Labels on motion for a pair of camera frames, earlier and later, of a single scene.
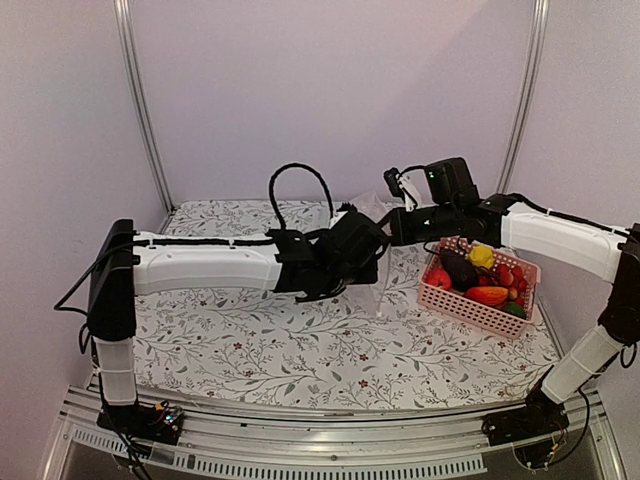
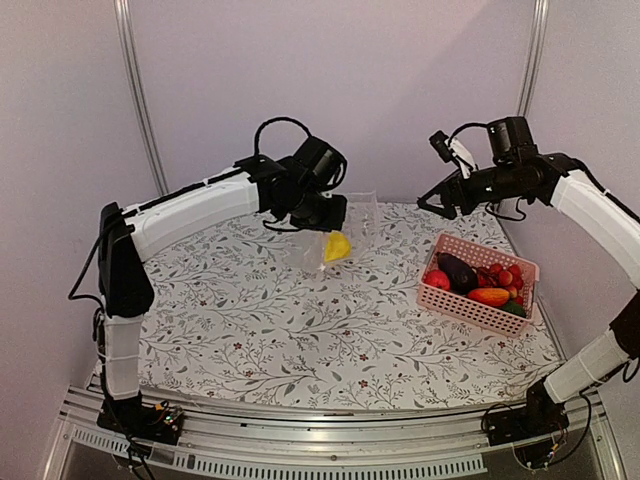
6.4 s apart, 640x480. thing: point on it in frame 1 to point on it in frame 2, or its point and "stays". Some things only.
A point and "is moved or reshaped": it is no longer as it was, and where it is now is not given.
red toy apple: [438, 278] stays
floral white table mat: [372, 348] stays
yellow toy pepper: [482, 256] is moved or reshaped
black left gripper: [369, 274] to [335, 220]
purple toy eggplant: [463, 275] stays
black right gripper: [400, 234] to [445, 189]
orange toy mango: [487, 295] stays
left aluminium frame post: [122, 14] stays
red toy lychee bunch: [511, 278] stays
